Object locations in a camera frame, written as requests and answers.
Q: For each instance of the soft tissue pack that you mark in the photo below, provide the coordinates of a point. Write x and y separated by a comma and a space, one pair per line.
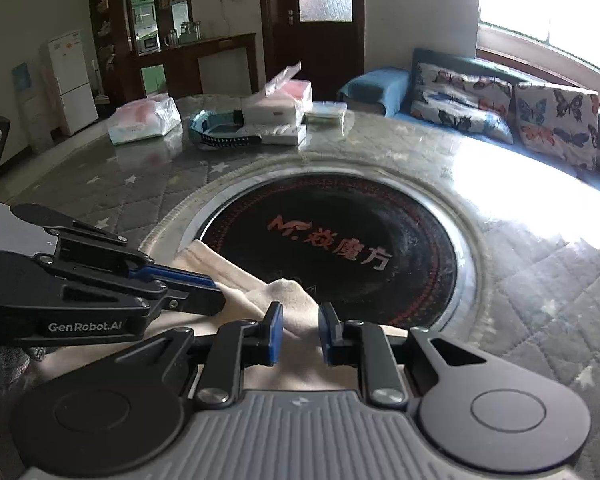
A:
143, 119

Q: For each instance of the tissue box pink white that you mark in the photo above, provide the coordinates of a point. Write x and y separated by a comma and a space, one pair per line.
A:
282, 101

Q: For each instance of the butterfly pillow left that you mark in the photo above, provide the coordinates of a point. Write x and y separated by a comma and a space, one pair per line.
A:
477, 105

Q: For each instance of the small green packet stack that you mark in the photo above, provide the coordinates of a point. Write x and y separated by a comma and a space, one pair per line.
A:
326, 112

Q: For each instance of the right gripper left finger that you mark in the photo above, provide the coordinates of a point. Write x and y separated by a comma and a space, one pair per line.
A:
234, 347

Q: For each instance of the round black induction cooktop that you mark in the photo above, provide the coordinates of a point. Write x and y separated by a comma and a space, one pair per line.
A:
372, 251

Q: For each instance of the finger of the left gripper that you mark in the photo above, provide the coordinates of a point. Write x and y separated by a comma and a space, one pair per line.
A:
48, 302
85, 251

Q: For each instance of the white flat box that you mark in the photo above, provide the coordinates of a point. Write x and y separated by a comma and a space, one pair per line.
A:
286, 135

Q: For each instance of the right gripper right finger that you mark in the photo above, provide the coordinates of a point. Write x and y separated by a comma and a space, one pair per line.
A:
365, 347

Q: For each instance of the butterfly pillow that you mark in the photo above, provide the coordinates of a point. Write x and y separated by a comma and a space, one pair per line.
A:
559, 121
477, 105

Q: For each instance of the cream sweatshirt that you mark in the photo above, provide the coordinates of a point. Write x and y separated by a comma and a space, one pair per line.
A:
301, 365

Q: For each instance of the butterfly pillow right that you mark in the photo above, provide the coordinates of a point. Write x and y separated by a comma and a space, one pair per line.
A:
559, 121

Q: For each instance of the blue sofa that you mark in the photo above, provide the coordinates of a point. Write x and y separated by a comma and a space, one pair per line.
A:
388, 91

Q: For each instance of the dark wooden cabinet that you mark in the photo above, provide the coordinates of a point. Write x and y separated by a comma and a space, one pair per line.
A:
148, 46

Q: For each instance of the white refrigerator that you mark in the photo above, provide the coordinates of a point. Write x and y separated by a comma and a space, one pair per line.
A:
71, 87

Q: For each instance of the dark wooden door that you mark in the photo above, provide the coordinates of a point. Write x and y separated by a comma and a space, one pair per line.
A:
326, 37

